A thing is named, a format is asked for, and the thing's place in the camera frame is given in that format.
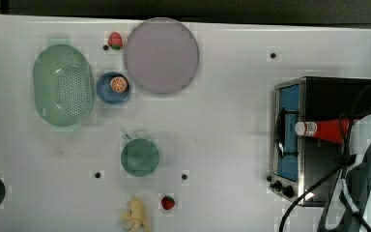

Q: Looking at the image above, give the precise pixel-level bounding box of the red plush ketchup bottle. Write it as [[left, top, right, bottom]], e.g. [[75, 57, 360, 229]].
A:
[[295, 119, 356, 144]]

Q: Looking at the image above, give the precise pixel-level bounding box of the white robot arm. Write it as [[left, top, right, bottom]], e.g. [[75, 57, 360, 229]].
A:
[[317, 114, 371, 232]]

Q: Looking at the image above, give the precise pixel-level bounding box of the black toaster oven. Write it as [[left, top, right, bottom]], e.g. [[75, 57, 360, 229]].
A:
[[268, 76, 371, 202]]

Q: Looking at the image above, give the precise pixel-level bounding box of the green mug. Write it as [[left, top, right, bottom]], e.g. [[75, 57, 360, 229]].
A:
[[121, 134, 159, 177]]

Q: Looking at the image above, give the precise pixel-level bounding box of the lilac round plate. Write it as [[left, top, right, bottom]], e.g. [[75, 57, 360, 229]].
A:
[[124, 17, 199, 94]]

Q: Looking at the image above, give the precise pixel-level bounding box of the orange slice toy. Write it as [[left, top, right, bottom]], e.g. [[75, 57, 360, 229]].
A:
[[109, 76, 128, 93]]

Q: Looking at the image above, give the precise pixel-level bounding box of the blue small bowl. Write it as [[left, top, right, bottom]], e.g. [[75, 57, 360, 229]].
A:
[[96, 72, 131, 104]]

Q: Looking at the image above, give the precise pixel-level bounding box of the red strawberry toy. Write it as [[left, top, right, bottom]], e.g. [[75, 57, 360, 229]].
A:
[[160, 196, 176, 211]]

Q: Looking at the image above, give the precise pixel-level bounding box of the pink strawberry toy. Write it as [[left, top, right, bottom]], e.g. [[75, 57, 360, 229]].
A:
[[107, 32, 124, 50]]

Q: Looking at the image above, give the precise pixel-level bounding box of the peeled banana toy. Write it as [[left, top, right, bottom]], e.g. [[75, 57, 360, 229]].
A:
[[120, 197, 152, 232]]

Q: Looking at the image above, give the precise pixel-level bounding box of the green perforated colander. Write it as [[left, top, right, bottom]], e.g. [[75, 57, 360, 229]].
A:
[[33, 38, 95, 127]]

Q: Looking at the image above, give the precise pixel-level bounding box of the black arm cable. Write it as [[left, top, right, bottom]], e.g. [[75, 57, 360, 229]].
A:
[[278, 83, 371, 232]]

